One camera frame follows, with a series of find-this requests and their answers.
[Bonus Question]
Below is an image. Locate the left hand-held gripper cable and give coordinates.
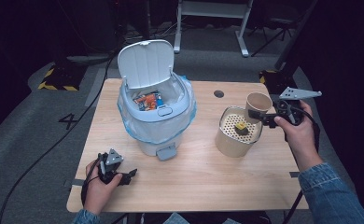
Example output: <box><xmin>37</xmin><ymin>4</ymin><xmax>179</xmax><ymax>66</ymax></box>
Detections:
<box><xmin>80</xmin><ymin>154</ymin><xmax>105</xmax><ymax>207</ymax></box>

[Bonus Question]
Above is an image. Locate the person's denim clothing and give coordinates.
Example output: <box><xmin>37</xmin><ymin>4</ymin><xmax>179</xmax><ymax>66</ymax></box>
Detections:
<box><xmin>161</xmin><ymin>211</ymin><xmax>245</xmax><ymax>224</ymax></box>

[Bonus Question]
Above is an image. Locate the person's left hand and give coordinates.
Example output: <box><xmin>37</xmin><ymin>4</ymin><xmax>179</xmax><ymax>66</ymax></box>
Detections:
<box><xmin>83</xmin><ymin>159</ymin><xmax>124</xmax><ymax>215</ymax></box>

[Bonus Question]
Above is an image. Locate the bundle of floor cables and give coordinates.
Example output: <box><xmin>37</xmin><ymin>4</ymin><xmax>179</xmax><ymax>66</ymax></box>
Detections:
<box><xmin>123</xmin><ymin>18</ymin><xmax>179</xmax><ymax>49</ymax></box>

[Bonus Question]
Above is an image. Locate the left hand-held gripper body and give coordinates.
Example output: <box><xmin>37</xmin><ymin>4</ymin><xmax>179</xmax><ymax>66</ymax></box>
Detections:
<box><xmin>97</xmin><ymin>148</ymin><xmax>125</xmax><ymax>185</ymax></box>

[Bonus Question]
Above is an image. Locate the beige perforated strainer container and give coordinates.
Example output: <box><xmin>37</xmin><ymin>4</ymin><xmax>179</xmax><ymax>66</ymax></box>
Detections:
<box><xmin>214</xmin><ymin>105</ymin><xmax>264</xmax><ymax>159</ymax></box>

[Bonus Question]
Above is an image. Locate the black tripod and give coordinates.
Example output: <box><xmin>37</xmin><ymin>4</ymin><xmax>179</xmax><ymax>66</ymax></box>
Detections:
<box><xmin>249</xmin><ymin>10</ymin><xmax>298</xmax><ymax>58</ymax></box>

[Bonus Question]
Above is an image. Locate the colourful snack packet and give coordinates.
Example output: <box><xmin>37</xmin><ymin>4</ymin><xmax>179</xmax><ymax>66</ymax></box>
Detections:
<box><xmin>133</xmin><ymin>90</ymin><xmax>164</xmax><ymax>112</ymax></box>

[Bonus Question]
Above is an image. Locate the white desk frame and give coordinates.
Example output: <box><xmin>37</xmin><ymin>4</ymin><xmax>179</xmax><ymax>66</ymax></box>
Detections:
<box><xmin>173</xmin><ymin>0</ymin><xmax>255</xmax><ymax>58</ymax></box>

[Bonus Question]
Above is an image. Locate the grey floor tape strip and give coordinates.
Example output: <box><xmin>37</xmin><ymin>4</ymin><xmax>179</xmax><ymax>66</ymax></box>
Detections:
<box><xmin>84</xmin><ymin>67</ymin><xmax>109</xmax><ymax>108</ymax></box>

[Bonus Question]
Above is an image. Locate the right hand-held gripper cable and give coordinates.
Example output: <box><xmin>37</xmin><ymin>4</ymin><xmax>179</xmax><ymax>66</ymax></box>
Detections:
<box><xmin>287</xmin><ymin>104</ymin><xmax>322</xmax><ymax>154</ymax></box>

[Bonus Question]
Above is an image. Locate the small yellow tea bag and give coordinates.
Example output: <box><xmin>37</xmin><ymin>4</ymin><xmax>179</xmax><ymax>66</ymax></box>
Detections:
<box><xmin>233</xmin><ymin>121</ymin><xmax>250</xmax><ymax>136</ymax></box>

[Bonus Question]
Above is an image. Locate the person's right hand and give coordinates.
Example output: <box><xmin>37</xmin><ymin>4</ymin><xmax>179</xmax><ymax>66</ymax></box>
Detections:
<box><xmin>273</xmin><ymin>100</ymin><xmax>325</xmax><ymax>173</ymax></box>

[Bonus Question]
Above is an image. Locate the long black floor cable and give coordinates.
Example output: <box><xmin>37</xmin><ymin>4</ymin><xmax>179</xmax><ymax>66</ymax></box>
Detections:
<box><xmin>0</xmin><ymin>46</ymin><xmax>122</xmax><ymax>224</ymax></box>

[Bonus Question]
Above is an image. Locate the brown paper cup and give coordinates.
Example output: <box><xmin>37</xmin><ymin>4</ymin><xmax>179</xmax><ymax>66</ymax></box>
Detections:
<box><xmin>244</xmin><ymin>91</ymin><xmax>273</xmax><ymax>125</ymax></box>

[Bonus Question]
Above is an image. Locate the blue plastic bin liner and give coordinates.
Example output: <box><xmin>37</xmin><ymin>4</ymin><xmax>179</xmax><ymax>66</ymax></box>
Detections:
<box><xmin>117</xmin><ymin>75</ymin><xmax>199</xmax><ymax>146</ymax></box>

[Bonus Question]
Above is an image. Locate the black stand base striped tape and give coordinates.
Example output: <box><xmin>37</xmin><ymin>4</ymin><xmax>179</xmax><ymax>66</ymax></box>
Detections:
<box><xmin>37</xmin><ymin>60</ymin><xmax>89</xmax><ymax>92</ymax></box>
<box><xmin>259</xmin><ymin>68</ymin><xmax>301</xmax><ymax>96</ymax></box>

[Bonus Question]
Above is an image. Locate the white pedal trash can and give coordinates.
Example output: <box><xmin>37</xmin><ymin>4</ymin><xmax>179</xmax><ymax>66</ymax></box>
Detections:
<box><xmin>117</xmin><ymin>39</ymin><xmax>198</xmax><ymax>162</ymax></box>

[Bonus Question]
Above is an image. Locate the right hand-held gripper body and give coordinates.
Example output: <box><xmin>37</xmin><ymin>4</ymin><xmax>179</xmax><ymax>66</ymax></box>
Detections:
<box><xmin>272</xmin><ymin>86</ymin><xmax>323</xmax><ymax>127</ymax></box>

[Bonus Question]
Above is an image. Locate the hand-held gripper cable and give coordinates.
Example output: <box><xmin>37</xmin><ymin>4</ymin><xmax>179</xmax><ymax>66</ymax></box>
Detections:
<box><xmin>80</xmin><ymin>154</ymin><xmax>105</xmax><ymax>207</ymax></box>
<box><xmin>287</xmin><ymin>104</ymin><xmax>322</xmax><ymax>154</ymax></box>

